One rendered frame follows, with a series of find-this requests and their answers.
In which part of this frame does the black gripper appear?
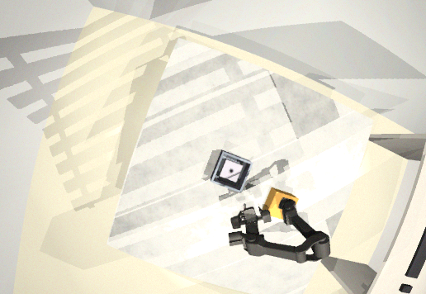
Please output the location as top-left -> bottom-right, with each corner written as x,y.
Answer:
230,207 -> 272,230

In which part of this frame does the white flat plate with hole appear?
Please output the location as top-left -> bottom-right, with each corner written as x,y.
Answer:
220,159 -> 243,183

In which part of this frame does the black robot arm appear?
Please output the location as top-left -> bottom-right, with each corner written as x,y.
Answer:
228,197 -> 331,263

